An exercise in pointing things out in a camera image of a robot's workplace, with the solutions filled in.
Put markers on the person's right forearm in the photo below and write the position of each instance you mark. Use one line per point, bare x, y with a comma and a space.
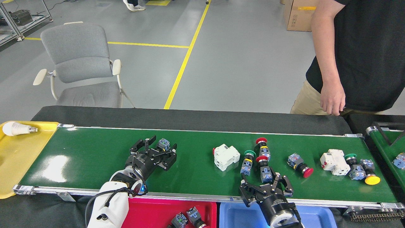
329, 63

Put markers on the white circuit breaker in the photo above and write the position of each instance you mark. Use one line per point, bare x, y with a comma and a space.
226, 156
333, 161

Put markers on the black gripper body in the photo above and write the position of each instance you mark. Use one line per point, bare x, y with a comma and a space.
277, 204
142, 164

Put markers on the black equipment case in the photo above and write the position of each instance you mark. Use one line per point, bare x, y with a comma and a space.
22, 17

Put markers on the yellow plastic tray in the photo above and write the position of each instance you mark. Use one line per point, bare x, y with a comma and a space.
22, 158

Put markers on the white light bulb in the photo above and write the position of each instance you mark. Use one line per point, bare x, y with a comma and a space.
14, 129

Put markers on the brown cardboard box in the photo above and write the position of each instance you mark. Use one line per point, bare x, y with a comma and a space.
299, 15

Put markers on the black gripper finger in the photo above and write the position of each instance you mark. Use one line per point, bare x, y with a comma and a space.
250, 194
140, 147
167, 160
283, 186

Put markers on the black metal guide bracket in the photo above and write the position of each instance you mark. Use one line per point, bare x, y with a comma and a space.
383, 133

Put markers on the green conveyor belt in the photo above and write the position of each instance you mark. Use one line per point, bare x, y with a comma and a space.
386, 148
196, 177

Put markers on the grey office chair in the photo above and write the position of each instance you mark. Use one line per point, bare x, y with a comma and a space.
79, 53

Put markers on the person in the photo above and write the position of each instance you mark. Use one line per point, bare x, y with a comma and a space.
364, 63
133, 5

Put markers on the blue plastic bin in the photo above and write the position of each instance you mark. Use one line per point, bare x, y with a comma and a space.
240, 218

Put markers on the silver metal rack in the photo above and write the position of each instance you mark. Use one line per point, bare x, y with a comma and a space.
19, 31

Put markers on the person's right hand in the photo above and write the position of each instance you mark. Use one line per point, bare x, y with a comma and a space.
332, 99

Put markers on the red plastic bin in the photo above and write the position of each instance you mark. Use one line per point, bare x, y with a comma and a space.
152, 215

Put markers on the yellow push button switch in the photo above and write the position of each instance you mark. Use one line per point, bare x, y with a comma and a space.
371, 179

